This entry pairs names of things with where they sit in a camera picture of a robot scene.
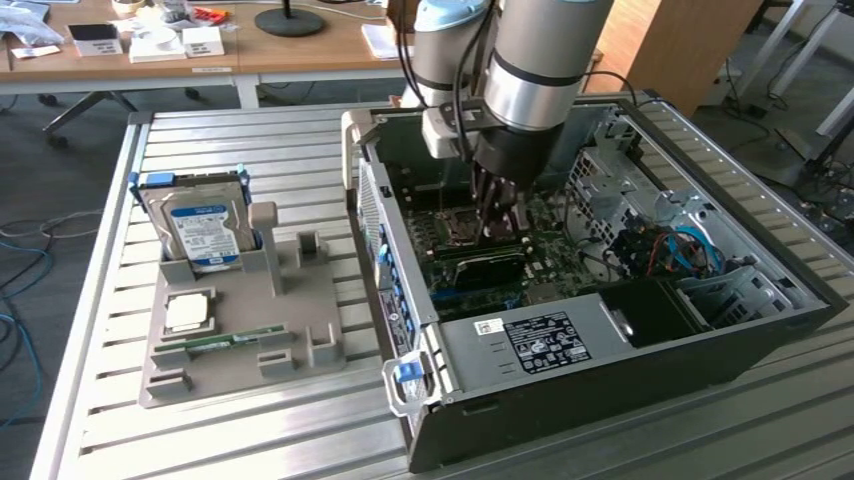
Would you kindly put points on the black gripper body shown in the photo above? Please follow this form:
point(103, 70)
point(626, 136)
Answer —
point(521, 155)

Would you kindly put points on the graphics card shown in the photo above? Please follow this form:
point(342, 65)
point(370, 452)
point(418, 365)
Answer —
point(490, 272)

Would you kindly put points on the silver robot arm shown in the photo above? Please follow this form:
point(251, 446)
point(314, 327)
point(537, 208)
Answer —
point(534, 60)

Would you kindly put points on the metal CPU socket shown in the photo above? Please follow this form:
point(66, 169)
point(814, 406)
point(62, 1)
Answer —
point(457, 225)

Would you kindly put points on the green motherboard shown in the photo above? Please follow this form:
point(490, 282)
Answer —
point(554, 260)

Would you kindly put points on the metal disk bay cage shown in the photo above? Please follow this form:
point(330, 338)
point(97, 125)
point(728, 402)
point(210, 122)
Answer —
point(614, 200)

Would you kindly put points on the silver chipset heatsink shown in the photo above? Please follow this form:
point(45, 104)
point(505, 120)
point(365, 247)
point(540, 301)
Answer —
point(544, 296)

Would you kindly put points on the blue expansion slot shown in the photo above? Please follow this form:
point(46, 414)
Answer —
point(444, 298)

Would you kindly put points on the black drive power connector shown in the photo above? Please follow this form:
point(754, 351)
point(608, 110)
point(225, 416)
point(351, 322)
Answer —
point(630, 252)

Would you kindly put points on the grey power supply unit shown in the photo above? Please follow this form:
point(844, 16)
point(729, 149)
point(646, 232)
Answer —
point(481, 365)

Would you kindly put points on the wooden cabinet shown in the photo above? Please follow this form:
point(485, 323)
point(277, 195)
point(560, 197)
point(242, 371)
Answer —
point(668, 50)

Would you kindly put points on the white paper stack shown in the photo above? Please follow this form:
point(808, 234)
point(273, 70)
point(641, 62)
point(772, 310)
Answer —
point(383, 42)

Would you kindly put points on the blue case latch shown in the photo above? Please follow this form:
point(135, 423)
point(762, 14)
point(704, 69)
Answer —
point(408, 373)

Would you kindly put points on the black open PC case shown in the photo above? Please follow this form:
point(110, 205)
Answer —
point(601, 395)

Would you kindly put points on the hard disk with blue rails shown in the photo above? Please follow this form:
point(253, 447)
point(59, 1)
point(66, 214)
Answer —
point(201, 230)

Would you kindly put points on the black lamp base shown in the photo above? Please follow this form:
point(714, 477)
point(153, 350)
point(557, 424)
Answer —
point(290, 22)

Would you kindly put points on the silver CPU chip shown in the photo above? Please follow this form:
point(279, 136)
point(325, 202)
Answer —
point(187, 312)

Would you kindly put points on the grey parts rack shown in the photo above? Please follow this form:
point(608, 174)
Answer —
point(227, 370)

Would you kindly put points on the small white box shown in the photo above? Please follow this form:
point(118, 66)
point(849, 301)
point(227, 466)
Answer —
point(202, 42)

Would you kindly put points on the red orange tool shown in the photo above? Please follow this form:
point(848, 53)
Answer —
point(210, 14)

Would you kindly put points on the flat white box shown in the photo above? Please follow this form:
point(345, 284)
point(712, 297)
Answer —
point(157, 47)

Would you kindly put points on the wooden desk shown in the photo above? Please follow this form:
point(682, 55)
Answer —
point(101, 70)

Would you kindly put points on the dark desk leg with casters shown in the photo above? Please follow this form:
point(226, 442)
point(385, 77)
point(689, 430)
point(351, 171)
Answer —
point(81, 112)

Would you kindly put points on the white box black top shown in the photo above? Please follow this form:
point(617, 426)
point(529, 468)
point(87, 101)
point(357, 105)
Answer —
point(97, 40)

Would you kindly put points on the white paper card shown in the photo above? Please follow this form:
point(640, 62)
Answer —
point(34, 51)

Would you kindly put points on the grey plastic bag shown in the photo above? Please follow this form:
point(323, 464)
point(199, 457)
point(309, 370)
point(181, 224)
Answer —
point(27, 25)

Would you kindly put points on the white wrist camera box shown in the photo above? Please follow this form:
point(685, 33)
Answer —
point(437, 132)

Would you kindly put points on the white table frame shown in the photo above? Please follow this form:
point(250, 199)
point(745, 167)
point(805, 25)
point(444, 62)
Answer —
point(804, 55)

